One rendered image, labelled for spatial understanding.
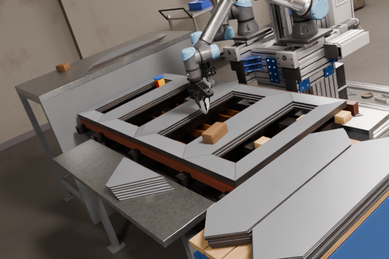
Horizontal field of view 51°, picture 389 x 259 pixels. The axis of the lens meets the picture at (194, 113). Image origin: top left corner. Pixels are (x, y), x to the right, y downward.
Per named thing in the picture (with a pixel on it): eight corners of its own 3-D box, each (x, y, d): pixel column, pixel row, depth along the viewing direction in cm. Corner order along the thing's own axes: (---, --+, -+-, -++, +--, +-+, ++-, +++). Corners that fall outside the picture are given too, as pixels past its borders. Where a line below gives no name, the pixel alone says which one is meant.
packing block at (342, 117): (344, 125, 183) (343, 117, 182) (334, 122, 187) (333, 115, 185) (352, 119, 186) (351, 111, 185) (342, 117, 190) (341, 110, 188)
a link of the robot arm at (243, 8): (251, 19, 266) (247, -2, 260) (232, 22, 272) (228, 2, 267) (256, 14, 275) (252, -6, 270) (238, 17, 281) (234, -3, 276)
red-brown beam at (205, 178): (239, 200, 155) (236, 187, 153) (81, 125, 277) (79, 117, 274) (256, 188, 160) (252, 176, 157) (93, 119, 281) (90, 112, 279)
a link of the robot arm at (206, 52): (211, 41, 215) (192, 47, 213) (219, 44, 205) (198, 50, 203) (215, 55, 218) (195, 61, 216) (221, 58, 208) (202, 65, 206)
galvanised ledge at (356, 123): (369, 135, 193) (368, 130, 192) (201, 99, 294) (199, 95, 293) (390, 117, 203) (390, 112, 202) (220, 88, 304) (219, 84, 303)
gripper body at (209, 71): (207, 79, 241) (202, 60, 236) (198, 78, 247) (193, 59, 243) (216, 74, 244) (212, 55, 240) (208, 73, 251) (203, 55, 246)
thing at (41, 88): (40, 102, 260) (38, 96, 259) (16, 91, 307) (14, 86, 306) (193, 36, 325) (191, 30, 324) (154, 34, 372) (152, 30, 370)
